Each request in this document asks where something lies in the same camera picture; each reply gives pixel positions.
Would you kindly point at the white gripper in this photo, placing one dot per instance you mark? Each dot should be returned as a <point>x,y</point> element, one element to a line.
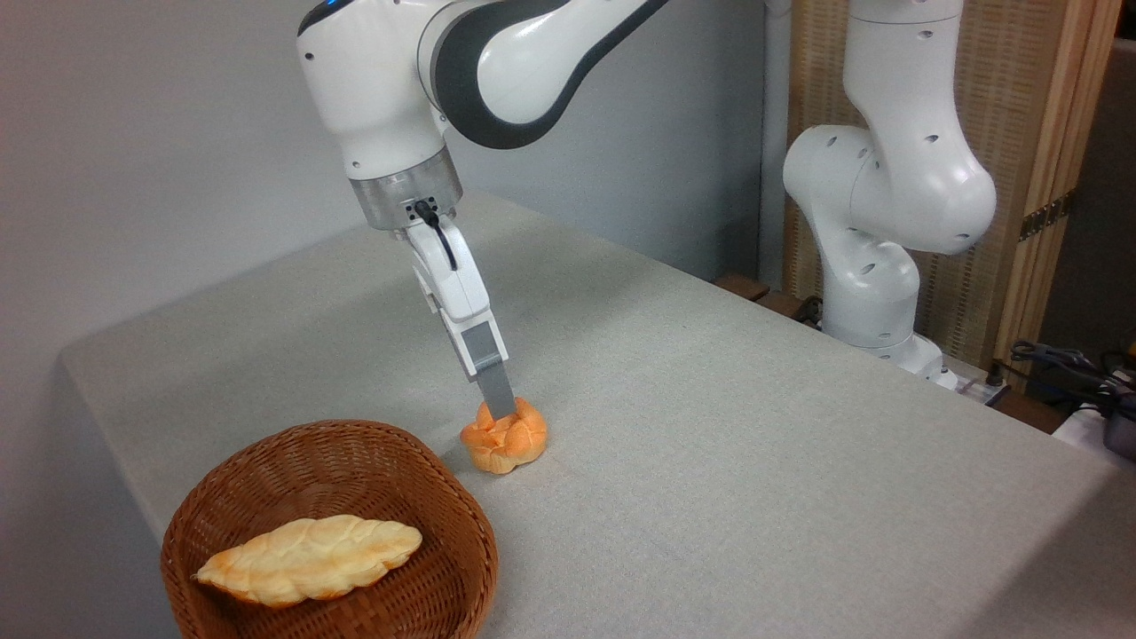
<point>453,275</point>

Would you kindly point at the small round bread roll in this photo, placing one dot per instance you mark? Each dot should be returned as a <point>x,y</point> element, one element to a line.
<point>510,448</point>

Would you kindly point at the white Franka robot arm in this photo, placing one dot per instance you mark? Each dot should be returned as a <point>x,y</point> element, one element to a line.
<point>373,89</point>

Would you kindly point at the long braided bread loaf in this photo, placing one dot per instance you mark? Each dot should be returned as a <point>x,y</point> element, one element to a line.
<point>311,559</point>

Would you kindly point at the grey tablecloth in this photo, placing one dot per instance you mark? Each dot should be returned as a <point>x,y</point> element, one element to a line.
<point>710,444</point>

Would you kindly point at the brown wicker basket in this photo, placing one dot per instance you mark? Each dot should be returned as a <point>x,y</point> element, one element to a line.
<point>266,470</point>

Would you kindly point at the brown wooden block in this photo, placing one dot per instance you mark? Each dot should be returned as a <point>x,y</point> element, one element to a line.
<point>742,287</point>
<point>781,304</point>

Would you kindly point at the white power strip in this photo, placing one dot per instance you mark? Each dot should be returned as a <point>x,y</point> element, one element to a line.
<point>972,383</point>

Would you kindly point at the metal screen hinge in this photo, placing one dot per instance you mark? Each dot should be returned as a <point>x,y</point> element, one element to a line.
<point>1047,216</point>

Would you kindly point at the woven folding screen wood frame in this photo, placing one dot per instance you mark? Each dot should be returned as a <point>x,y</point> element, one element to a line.
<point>1012,89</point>

